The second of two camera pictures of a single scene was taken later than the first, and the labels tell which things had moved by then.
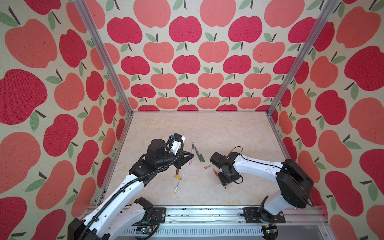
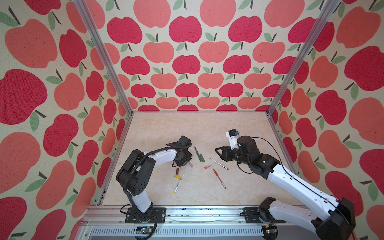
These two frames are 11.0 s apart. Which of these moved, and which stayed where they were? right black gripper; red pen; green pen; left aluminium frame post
Moved: right black gripper
Stayed: red pen; green pen; left aluminium frame post
